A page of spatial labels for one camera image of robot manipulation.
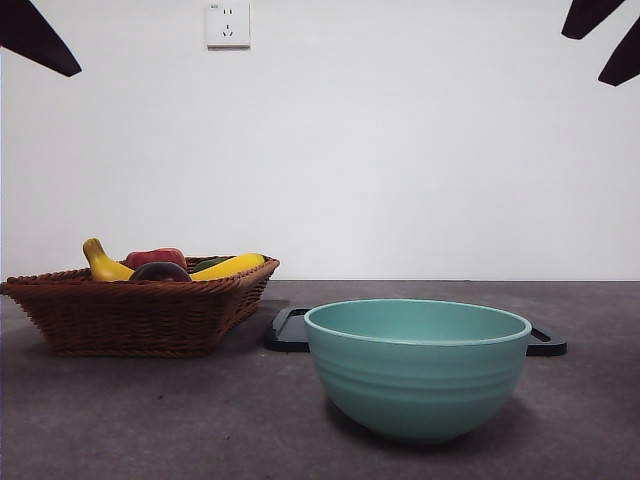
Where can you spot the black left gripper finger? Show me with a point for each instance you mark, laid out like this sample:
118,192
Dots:
35,37

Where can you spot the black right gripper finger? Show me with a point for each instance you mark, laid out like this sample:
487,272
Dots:
587,17
625,60

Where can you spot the dark purple plum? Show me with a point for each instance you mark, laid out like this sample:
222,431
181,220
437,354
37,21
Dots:
160,274

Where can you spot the teal ribbed bowl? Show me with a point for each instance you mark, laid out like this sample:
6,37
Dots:
417,380

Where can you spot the yellow banana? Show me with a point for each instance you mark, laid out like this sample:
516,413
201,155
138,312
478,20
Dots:
100,265

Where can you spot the red apple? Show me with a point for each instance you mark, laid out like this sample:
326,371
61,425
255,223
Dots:
155,256

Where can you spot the green vegetable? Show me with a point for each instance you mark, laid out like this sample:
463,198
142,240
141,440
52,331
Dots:
206,263

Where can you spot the brown wicker basket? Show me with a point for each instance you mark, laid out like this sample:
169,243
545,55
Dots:
135,320

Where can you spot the black rectangular tray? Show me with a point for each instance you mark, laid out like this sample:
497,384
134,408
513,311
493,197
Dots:
285,335

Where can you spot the white wall socket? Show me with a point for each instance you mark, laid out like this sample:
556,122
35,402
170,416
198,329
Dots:
228,25

